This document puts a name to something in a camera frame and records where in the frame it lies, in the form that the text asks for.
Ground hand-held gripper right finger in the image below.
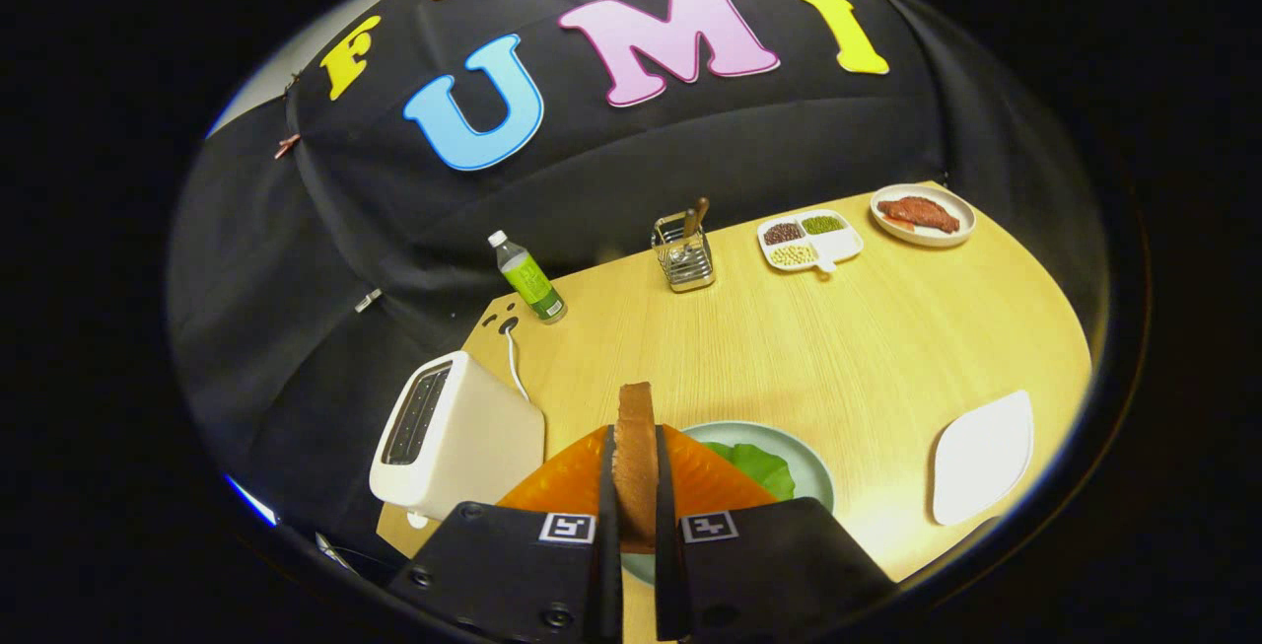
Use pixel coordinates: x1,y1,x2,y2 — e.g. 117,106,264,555
654,424,900,643

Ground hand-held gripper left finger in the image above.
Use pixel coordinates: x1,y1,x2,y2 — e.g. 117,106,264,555
386,424,624,644

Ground green lettuce leaf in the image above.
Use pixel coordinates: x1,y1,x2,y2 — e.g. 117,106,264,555
702,441,796,502

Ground bread slice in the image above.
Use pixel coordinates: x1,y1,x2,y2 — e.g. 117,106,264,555
612,383,660,554

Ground pale green round plate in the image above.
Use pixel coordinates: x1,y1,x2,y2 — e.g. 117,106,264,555
621,421,837,586

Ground white toaster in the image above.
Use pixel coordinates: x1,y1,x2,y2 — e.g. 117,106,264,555
370,350,546,523

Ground white square plate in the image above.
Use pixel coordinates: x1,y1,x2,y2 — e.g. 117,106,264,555
932,390,1035,527

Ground green label water bottle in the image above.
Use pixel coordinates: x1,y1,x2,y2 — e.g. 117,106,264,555
488,230,569,324

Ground white sectioned bean dish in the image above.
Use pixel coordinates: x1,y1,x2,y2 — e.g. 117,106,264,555
757,209,865,275

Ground red meat slice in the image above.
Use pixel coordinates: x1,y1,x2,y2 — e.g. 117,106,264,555
877,196,960,235

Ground round white meat plate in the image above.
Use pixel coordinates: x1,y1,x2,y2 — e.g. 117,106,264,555
870,183,977,249

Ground white toaster cable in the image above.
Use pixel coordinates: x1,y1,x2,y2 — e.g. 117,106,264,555
505,328,530,401

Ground metal wire utensil holder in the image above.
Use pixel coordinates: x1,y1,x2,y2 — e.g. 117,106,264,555
651,212,717,293

